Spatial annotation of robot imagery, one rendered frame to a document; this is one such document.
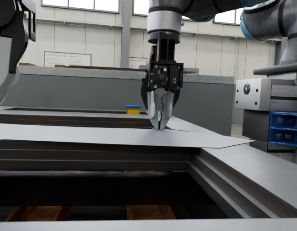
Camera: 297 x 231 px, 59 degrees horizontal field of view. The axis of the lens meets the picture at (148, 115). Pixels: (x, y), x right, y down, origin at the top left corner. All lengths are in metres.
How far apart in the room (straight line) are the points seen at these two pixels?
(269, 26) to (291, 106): 0.28
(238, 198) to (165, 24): 0.40
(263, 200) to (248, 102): 0.60
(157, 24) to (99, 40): 9.04
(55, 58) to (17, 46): 9.24
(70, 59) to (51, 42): 0.81
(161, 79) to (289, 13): 0.52
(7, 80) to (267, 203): 0.30
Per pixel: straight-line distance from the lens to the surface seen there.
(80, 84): 1.33
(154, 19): 0.59
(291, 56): 0.91
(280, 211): 0.24
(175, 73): 0.55
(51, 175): 0.54
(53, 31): 9.75
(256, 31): 1.00
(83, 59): 9.49
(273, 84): 0.81
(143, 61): 9.61
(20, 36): 0.35
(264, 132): 0.83
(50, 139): 0.45
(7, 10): 0.35
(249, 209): 0.27
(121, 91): 1.32
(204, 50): 10.33
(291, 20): 0.96
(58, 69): 1.35
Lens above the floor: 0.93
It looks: 4 degrees down
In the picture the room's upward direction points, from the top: 2 degrees clockwise
